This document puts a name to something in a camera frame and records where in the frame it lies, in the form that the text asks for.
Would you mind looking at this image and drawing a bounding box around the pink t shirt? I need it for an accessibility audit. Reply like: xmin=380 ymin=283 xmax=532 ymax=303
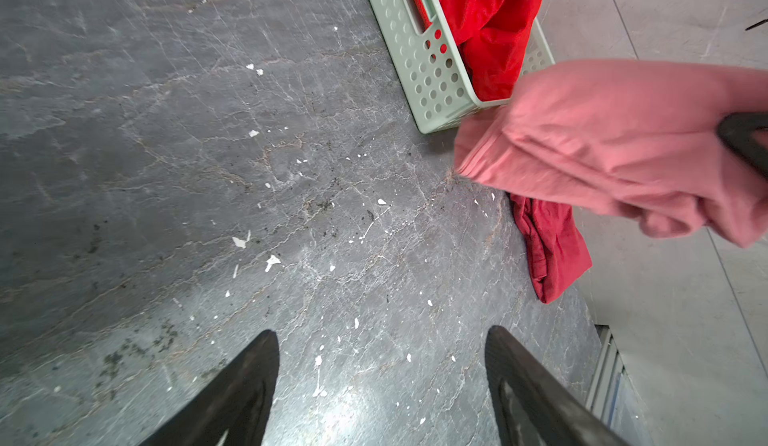
xmin=454 ymin=60 xmax=767 ymax=247

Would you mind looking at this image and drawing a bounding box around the bright red t shirt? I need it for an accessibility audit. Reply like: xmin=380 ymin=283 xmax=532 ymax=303
xmin=439 ymin=0 xmax=542 ymax=102

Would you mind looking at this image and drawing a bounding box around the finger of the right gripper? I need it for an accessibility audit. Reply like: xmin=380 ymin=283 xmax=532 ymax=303
xmin=716 ymin=112 xmax=767 ymax=178

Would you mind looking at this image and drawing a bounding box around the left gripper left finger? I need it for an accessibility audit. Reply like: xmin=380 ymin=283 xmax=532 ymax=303
xmin=142 ymin=329 xmax=280 ymax=445

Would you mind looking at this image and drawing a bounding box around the dark red folded t shirt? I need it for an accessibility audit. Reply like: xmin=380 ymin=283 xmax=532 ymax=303
xmin=509 ymin=193 xmax=593 ymax=304

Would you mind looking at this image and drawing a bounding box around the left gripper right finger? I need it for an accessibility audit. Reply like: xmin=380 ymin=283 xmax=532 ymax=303
xmin=484 ymin=325 xmax=626 ymax=445

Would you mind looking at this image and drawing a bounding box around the light green plastic basket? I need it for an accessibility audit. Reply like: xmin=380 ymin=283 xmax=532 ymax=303
xmin=369 ymin=0 xmax=554 ymax=133

